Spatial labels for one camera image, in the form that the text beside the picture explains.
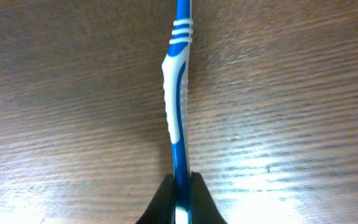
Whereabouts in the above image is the blue white toothbrush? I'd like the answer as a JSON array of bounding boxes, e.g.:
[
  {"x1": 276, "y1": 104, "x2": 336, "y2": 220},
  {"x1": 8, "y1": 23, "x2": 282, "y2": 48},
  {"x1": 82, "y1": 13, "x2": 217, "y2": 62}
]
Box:
[{"x1": 162, "y1": 0, "x2": 193, "y2": 224}]

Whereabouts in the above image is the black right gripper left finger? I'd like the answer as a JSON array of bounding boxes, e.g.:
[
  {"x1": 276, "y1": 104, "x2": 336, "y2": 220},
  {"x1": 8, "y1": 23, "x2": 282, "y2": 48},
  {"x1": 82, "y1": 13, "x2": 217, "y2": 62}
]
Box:
[{"x1": 136, "y1": 174, "x2": 176, "y2": 224}]

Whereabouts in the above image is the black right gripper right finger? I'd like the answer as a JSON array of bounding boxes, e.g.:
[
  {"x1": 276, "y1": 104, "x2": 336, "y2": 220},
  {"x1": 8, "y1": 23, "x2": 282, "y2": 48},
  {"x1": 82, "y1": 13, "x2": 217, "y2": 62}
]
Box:
[{"x1": 190, "y1": 172, "x2": 227, "y2": 224}]

